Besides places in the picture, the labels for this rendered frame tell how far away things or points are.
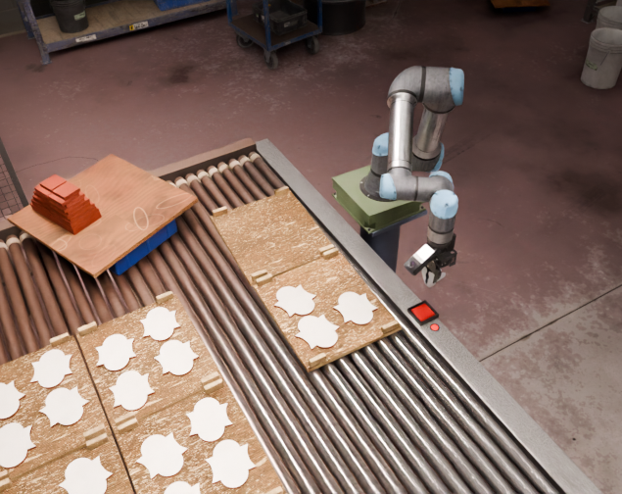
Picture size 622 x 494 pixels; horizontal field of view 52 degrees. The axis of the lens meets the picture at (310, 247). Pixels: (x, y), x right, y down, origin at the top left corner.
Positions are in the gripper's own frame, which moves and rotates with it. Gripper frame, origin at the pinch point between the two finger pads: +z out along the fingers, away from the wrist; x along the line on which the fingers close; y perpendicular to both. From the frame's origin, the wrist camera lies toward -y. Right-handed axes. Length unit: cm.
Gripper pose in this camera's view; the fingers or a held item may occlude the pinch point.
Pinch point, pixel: (427, 284)
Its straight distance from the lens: 208.9
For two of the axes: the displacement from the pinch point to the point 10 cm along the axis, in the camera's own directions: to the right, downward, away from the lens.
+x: -5.0, -5.9, 6.4
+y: 8.7, -3.6, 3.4
